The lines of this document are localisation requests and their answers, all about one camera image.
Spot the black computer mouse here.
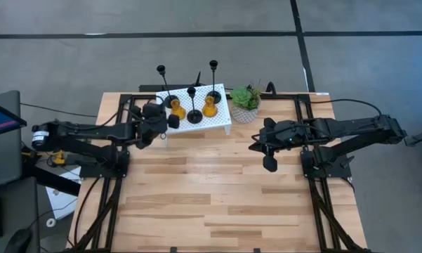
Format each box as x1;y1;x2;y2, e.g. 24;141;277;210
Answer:
4;228;33;253

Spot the white paper sheet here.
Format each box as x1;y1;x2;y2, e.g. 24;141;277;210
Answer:
44;166;82;221

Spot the black stand beam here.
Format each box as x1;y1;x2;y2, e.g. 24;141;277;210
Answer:
20;163;81;197

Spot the white perforated metal shelf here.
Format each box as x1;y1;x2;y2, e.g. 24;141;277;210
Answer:
155;83;233;147

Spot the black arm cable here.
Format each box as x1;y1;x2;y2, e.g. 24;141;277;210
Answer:
310;98;383;117

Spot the green succulent in patterned pot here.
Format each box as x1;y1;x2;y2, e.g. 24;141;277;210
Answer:
229;83;263;124

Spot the grey stand leg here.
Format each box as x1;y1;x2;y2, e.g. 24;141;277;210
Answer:
402;125;422;148

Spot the grey monitor with blue screen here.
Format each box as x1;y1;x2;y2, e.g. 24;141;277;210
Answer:
0;90;28;190

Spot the amber ribbed glass candle holder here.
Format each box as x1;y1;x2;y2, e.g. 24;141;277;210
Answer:
170;99;187;121
201;95;219;118

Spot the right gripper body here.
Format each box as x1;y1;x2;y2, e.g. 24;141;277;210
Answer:
261;118;305;173

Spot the short black candlestick holder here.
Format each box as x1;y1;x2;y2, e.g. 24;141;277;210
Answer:
187;86;204;125

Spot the dark grey desk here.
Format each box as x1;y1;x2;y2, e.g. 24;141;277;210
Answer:
0;175;40;253

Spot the tall black candlestick holder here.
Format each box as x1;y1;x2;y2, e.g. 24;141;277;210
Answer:
156;65;180;110
206;59;223;105

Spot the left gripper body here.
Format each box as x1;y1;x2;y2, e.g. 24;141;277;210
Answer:
131;103;180;150

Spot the yellow cable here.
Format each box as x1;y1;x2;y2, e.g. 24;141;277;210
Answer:
20;149;67;166

